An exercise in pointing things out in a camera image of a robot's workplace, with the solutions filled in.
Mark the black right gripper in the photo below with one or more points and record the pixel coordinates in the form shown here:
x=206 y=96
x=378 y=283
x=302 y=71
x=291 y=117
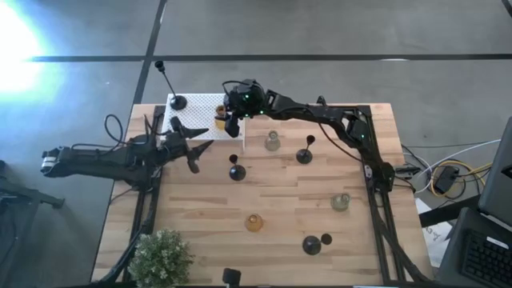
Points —
x=244 y=98

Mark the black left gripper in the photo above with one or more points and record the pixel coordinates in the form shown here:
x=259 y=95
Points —
x=176 y=144

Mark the amber ribbed glass candle holder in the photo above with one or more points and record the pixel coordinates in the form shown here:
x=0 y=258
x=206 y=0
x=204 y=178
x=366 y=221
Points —
x=253 y=224
x=220 y=120

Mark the green ribbed glass candle holder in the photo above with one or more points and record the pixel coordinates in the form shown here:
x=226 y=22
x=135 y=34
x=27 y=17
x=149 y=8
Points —
x=272 y=144
x=340 y=202

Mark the tall black candlestick holder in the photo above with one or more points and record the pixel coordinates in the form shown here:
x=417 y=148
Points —
x=178 y=102
x=311 y=245

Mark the short black candlestick holder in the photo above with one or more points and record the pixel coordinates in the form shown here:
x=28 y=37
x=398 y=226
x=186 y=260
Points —
x=304 y=157
x=237 y=173

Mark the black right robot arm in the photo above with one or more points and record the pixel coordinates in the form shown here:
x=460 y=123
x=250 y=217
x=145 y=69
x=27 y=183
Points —
x=320 y=114

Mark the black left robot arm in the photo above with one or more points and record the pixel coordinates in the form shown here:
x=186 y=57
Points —
x=100 y=162

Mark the white perforated metal shelf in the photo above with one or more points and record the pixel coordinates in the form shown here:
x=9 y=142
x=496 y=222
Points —
x=200 y=116

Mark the small green potted plant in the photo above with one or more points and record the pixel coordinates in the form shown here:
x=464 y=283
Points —
x=160 y=260

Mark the small black device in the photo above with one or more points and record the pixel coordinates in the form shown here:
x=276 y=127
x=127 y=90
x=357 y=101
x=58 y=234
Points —
x=231 y=277

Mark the black stand leg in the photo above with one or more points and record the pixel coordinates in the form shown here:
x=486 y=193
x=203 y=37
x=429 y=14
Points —
x=36 y=196

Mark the black power adapter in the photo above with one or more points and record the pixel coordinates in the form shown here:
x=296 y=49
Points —
x=446 y=180

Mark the black stand bar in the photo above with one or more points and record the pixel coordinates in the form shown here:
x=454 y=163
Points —
x=444 y=214

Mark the white paper sheet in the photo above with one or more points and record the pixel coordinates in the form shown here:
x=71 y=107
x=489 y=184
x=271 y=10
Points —
x=434 y=236

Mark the dark grey laptop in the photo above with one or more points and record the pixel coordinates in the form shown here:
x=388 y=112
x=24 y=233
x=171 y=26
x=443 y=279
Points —
x=496 y=180

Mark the small black bracket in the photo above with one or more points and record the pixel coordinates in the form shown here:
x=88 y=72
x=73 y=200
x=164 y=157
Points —
x=321 y=101

